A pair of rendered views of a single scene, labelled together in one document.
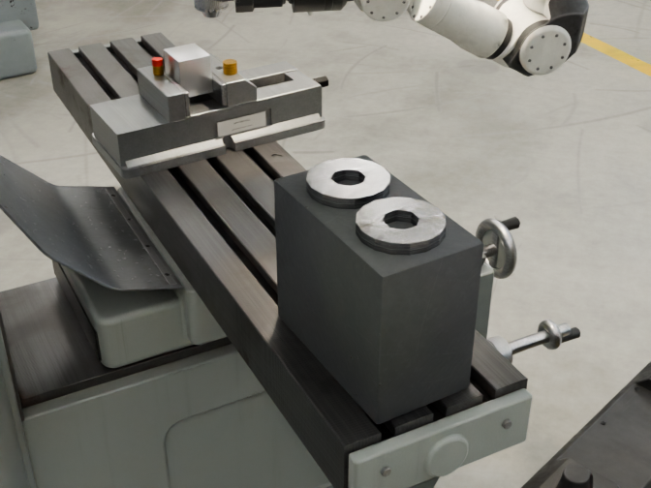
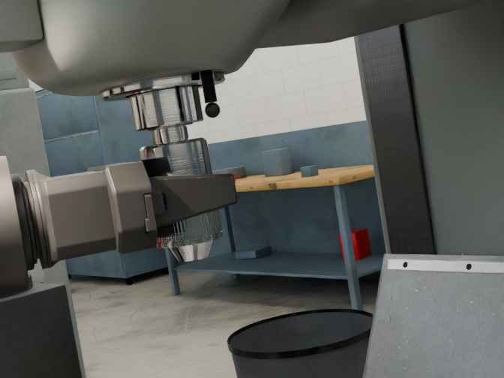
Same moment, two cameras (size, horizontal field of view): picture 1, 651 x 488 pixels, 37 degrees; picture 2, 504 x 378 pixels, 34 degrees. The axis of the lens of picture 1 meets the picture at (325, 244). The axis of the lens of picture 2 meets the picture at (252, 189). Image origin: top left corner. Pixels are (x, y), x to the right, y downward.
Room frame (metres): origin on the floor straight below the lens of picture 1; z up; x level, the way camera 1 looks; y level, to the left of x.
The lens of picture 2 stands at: (1.88, 0.09, 1.27)
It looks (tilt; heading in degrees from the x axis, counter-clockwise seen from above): 4 degrees down; 168
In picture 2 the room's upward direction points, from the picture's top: 9 degrees counter-clockwise
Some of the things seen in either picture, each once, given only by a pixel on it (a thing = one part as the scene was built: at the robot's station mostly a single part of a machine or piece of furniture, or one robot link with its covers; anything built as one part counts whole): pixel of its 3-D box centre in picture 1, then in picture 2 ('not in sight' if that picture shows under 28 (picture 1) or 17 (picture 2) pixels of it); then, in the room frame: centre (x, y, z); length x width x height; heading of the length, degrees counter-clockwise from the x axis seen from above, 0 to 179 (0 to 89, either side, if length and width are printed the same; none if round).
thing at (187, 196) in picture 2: not in sight; (191, 196); (1.34, 0.16, 1.23); 0.06 x 0.02 x 0.03; 96
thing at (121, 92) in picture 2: not in sight; (163, 85); (1.31, 0.16, 1.31); 0.09 x 0.09 x 0.01
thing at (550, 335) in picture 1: (532, 341); not in sight; (1.43, -0.38, 0.53); 0.22 x 0.06 x 0.06; 117
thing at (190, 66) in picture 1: (188, 71); not in sight; (1.42, 0.21, 1.06); 0.06 x 0.05 x 0.06; 30
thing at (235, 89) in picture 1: (222, 78); not in sight; (1.44, 0.16, 1.04); 0.12 x 0.06 x 0.04; 30
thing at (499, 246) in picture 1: (480, 253); not in sight; (1.54, -0.29, 0.65); 0.16 x 0.12 x 0.12; 117
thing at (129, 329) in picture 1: (227, 248); not in sight; (1.31, 0.16, 0.81); 0.50 x 0.35 x 0.12; 117
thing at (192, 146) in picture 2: not in sight; (173, 149); (1.31, 0.16, 1.26); 0.05 x 0.05 x 0.01
